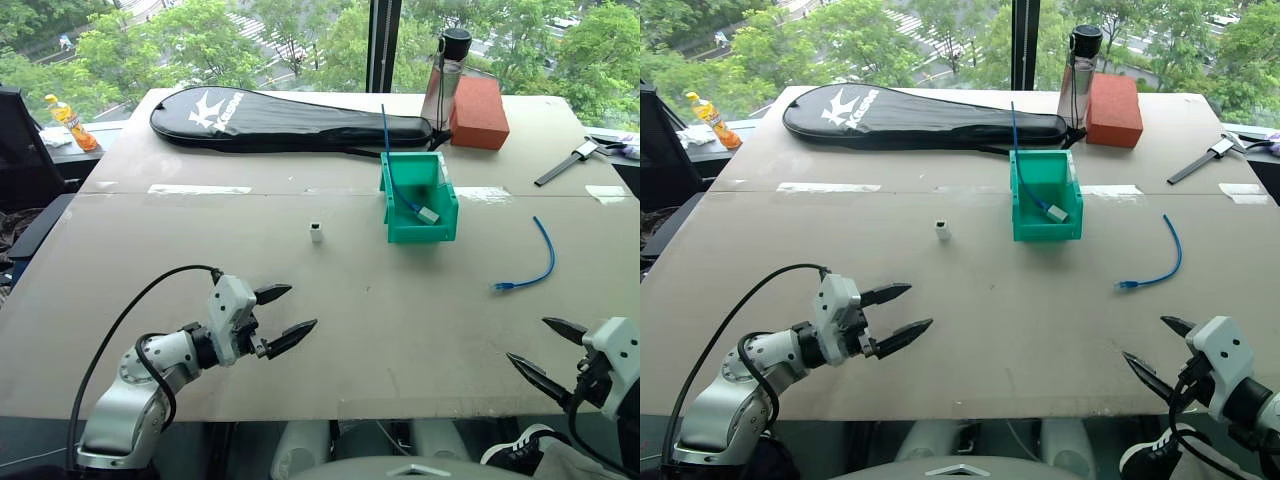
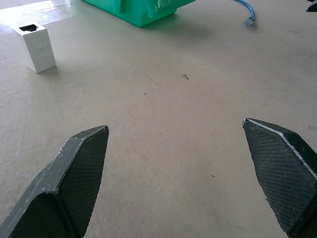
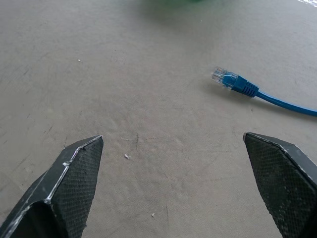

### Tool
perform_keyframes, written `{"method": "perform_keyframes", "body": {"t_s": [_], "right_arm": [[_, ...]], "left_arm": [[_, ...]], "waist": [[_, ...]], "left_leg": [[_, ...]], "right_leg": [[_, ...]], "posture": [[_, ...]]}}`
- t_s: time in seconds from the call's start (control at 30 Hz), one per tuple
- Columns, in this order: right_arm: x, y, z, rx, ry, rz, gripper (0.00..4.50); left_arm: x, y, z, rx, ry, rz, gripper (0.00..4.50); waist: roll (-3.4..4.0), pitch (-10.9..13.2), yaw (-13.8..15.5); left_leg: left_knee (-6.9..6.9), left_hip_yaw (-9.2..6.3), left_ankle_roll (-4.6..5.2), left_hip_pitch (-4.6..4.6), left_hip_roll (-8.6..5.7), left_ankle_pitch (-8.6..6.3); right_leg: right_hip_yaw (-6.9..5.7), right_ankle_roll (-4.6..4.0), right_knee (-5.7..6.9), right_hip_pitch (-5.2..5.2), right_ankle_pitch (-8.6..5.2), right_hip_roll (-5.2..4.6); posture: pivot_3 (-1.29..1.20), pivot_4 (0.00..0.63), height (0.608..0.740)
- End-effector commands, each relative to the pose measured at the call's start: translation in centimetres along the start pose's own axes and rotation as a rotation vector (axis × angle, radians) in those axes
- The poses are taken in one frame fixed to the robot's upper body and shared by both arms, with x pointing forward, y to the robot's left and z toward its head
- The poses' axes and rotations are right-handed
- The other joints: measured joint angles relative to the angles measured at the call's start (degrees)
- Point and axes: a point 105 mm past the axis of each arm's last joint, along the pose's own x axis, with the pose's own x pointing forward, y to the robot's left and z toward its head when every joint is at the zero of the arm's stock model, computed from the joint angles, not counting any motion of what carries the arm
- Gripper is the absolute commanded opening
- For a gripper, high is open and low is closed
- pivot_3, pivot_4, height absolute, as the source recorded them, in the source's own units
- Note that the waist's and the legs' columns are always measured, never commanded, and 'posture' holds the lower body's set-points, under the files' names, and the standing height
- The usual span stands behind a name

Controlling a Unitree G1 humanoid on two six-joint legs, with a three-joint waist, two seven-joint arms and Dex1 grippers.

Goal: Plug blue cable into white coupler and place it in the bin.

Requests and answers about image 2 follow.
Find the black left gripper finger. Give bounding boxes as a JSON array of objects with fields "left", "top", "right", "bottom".
[
  {"left": 242, "top": 118, "right": 317, "bottom": 238},
  {"left": 0, "top": 125, "right": 109, "bottom": 238}
]

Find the white ethernet coupler block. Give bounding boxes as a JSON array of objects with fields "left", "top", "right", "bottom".
[{"left": 11, "top": 21, "right": 57, "bottom": 74}]

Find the green plastic box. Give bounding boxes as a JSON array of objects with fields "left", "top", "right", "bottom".
[{"left": 81, "top": 0, "right": 196, "bottom": 28}]

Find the blue Ethernet cable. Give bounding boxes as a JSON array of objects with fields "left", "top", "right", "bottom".
[{"left": 234, "top": 0, "right": 257, "bottom": 28}]

